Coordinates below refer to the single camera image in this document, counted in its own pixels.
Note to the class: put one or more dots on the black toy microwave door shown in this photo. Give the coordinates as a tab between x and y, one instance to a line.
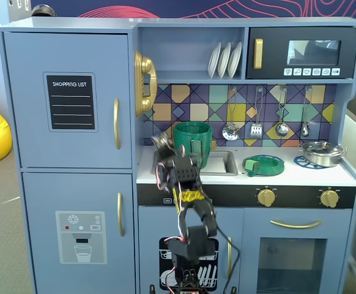
272	61

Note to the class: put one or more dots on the steel toy slotted spoon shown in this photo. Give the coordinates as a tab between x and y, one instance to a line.
230	132

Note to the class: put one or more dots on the dark round object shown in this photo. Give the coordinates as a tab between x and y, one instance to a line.
43	10

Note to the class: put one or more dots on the steel toy spatula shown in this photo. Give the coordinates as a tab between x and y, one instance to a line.
256	130

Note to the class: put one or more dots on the blue toy kitchen unit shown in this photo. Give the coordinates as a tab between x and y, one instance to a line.
181	55

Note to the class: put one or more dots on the steel toy ladle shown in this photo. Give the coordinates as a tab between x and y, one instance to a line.
282	128

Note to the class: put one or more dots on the blue dishwasher print door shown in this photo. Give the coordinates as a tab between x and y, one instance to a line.
153	220

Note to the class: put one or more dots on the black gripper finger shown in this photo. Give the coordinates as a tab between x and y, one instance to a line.
169	146
159	147

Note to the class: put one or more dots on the blue ice dispenser cabinet door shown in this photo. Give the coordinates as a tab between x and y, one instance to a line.
43	199

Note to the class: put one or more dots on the blue oven door with window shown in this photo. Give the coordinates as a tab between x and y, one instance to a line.
251	226

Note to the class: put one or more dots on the gold toy telephone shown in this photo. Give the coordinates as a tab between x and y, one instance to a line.
146	65

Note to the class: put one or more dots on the steel toy cooking pot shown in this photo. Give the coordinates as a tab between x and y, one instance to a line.
320	160

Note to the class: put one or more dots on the white toy plate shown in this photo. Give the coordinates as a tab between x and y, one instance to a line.
224	59
214	59
235	59

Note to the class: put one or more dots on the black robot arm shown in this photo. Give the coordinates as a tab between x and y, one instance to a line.
196	245

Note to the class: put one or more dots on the blue shopping list cabinet door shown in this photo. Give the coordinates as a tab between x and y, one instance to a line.
28	137

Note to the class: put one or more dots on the green printed basket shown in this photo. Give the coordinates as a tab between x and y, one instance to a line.
190	134

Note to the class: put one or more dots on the grey toy sink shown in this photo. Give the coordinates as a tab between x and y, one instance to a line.
230	162

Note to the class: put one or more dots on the steel pot lid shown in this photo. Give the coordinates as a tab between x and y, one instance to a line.
320	148

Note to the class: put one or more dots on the blue round trivet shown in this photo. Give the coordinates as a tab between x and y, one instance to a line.
303	163

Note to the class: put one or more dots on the gold stove knob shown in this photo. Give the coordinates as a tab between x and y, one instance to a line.
329	198
266	197

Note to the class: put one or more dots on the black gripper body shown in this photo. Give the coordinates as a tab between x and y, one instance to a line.
163	144

